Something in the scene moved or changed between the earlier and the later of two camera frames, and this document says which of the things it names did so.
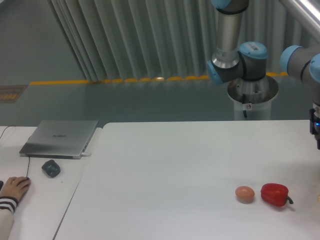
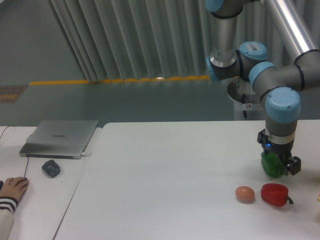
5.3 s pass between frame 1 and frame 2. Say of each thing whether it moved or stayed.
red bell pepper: stayed
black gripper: moved
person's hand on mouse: stayed
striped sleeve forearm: stayed
